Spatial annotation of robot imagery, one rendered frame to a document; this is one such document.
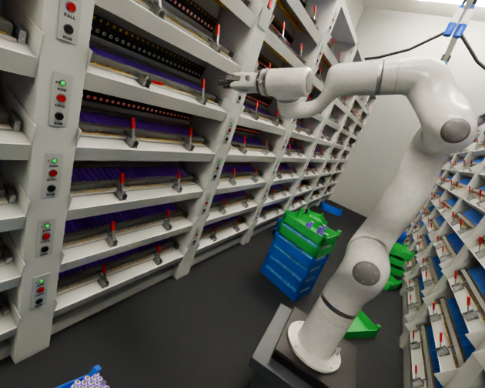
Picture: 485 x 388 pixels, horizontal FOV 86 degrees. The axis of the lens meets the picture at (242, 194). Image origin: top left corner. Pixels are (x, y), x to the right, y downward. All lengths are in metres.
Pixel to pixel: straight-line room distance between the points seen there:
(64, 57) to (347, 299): 0.95
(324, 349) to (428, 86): 0.80
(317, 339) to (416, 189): 0.53
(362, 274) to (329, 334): 0.26
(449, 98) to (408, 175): 0.20
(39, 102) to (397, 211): 0.91
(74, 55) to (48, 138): 0.20
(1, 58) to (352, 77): 0.80
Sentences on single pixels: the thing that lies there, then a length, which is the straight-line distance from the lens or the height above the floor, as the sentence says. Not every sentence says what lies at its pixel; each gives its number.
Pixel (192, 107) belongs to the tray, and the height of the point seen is 0.90.
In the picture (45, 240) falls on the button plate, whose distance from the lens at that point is 0.92.
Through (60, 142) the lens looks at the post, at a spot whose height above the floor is 0.74.
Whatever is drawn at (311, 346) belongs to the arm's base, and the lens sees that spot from 0.98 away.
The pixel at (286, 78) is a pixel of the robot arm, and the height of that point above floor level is 1.08.
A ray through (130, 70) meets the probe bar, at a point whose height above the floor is 0.96.
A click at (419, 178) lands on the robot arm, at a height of 0.95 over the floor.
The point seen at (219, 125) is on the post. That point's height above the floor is 0.85.
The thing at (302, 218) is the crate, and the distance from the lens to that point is 1.81.
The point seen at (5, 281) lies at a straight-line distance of 0.96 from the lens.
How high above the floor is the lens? 0.97
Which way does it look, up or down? 18 degrees down
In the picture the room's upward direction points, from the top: 20 degrees clockwise
